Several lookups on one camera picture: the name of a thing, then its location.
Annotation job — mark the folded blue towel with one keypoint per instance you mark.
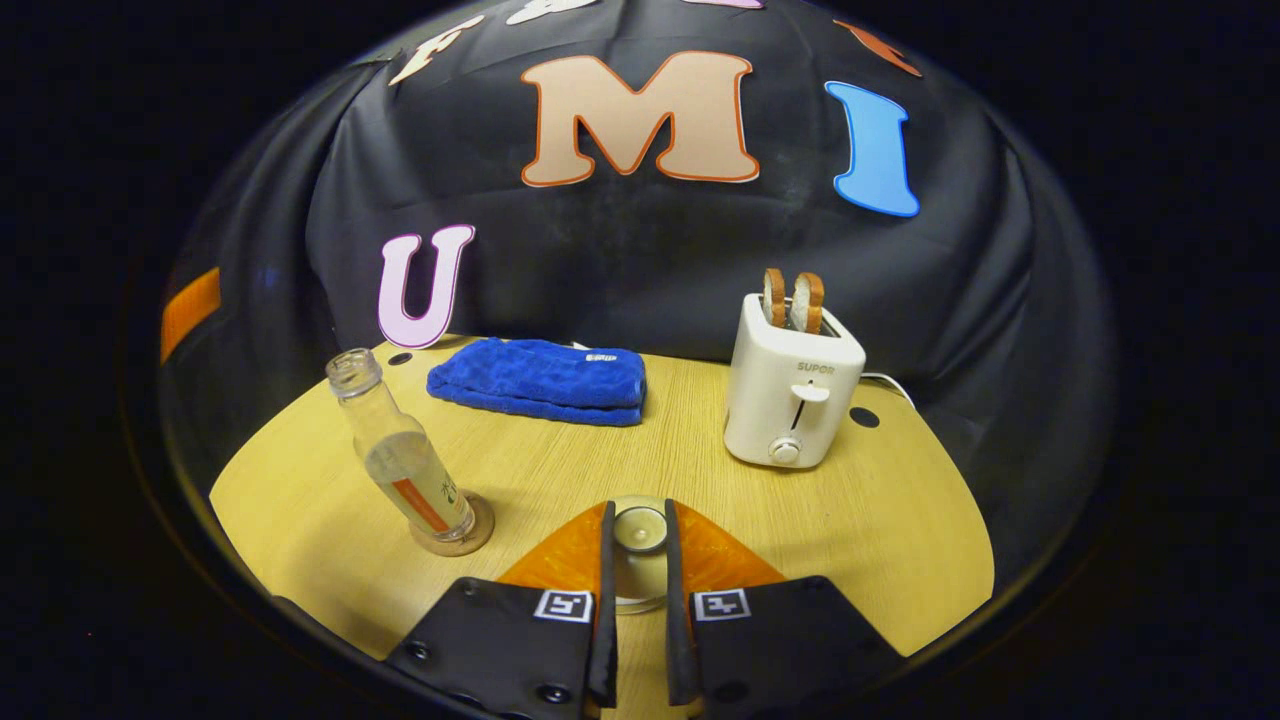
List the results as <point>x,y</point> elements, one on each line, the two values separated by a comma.
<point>540,380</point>

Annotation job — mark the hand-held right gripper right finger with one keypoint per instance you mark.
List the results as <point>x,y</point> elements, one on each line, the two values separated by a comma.
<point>780,650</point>

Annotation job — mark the white teacup lid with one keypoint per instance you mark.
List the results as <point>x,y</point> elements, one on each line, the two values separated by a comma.
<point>640,528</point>

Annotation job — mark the clear water bottle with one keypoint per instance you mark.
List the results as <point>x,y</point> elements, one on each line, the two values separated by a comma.
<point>400,460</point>

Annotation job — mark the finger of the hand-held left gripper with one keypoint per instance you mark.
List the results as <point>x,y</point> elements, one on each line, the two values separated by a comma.
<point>190,312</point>

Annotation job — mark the black backdrop cloth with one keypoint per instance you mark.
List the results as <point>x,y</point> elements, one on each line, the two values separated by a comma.
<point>650,260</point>

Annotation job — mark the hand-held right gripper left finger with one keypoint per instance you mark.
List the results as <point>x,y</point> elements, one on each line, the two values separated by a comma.
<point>520,650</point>

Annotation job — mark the round cork coaster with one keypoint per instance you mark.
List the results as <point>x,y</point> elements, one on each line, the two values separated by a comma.
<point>478,535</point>

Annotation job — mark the toasted bread slice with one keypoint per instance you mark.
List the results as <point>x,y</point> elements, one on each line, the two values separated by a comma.
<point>808,303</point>
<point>774,298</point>

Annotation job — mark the white toaster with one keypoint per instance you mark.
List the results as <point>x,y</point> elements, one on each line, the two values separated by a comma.
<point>790,400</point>

